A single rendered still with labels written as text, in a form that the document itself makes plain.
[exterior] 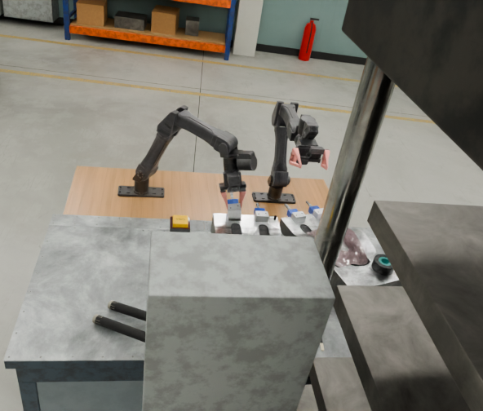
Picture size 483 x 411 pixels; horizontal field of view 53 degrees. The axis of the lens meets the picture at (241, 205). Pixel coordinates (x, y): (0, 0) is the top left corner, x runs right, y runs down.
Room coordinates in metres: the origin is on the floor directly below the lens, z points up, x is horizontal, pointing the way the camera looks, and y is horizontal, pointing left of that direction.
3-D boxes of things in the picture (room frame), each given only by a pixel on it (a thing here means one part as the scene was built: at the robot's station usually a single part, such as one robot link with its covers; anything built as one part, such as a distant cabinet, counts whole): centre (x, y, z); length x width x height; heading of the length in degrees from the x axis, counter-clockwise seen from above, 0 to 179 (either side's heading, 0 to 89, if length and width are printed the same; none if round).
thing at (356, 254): (1.52, -0.40, 0.90); 0.26 x 0.18 x 0.08; 29
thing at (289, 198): (1.90, -0.14, 0.84); 0.20 x 0.07 x 0.08; 103
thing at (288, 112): (1.89, -0.14, 1.17); 0.30 x 0.09 x 0.12; 13
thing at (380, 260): (1.38, -0.54, 0.93); 0.08 x 0.08 x 0.04
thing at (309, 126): (1.63, -0.20, 1.25); 0.07 x 0.06 x 0.11; 103
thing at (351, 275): (1.52, -0.41, 0.85); 0.50 x 0.26 x 0.11; 29
